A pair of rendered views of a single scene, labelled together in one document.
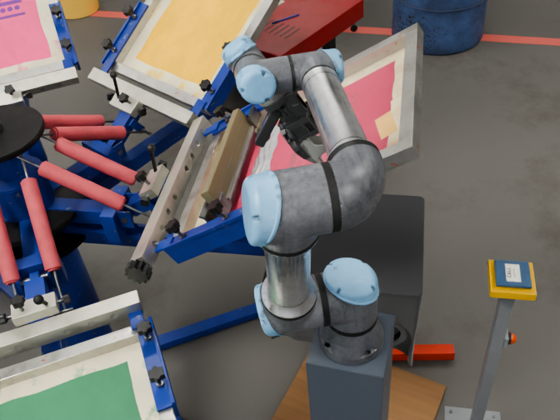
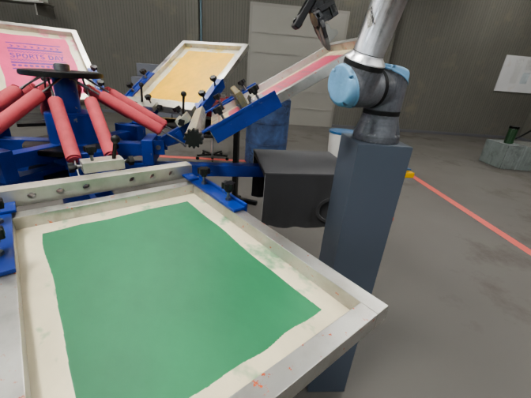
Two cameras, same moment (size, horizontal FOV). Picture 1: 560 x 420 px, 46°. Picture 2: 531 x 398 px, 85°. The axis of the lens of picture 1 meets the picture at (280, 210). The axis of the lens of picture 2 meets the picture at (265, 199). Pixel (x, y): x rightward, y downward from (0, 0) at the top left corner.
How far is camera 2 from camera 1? 1.27 m
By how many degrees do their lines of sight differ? 28
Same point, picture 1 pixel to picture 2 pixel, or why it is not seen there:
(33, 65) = not seen: hidden behind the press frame
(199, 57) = (190, 92)
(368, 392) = (397, 167)
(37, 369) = (107, 202)
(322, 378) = (366, 160)
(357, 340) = (394, 121)
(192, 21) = (182, 80)
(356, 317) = (400, 93)
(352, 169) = not seen: outside the picture
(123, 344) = (181, 193)
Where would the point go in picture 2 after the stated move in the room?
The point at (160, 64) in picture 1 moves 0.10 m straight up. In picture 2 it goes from (164, 97) to (163, 81)
